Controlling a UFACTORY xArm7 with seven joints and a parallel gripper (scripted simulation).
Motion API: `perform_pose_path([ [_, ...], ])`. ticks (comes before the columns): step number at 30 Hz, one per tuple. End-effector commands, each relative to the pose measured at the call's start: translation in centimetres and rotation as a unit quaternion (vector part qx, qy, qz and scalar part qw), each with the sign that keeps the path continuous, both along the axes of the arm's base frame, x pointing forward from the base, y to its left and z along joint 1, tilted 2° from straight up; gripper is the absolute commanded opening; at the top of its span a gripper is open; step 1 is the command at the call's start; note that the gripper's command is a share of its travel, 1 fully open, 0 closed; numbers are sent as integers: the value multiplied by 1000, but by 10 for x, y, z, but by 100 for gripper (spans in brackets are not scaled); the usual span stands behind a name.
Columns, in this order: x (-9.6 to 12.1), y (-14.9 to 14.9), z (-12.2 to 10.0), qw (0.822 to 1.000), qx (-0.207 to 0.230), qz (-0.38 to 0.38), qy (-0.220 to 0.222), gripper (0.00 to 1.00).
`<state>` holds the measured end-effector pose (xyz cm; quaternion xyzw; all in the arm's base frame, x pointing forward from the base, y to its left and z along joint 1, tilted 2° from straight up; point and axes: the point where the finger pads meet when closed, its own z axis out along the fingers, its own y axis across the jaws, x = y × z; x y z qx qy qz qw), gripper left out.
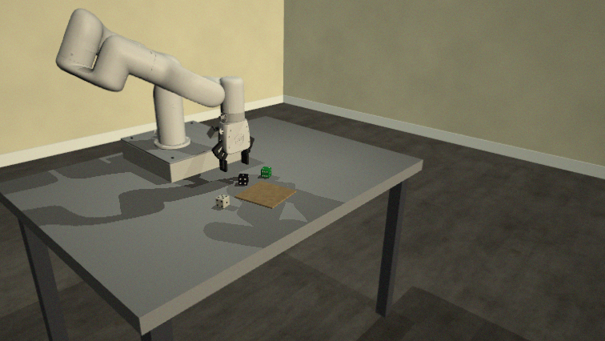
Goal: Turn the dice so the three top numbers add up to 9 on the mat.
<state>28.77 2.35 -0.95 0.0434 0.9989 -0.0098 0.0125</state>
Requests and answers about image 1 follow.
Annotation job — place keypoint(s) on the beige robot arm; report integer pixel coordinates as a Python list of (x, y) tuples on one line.
[(119, 57)]

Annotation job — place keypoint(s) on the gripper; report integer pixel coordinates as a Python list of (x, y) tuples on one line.
[(232, 138)]

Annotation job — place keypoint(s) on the tan mottled mat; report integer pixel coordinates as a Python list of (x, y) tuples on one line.
[(265, 194)]

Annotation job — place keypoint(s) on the white die with black pips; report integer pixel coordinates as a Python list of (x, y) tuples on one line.
[(222, 201)]

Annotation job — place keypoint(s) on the green die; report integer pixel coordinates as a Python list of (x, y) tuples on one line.
[(266, 172)]

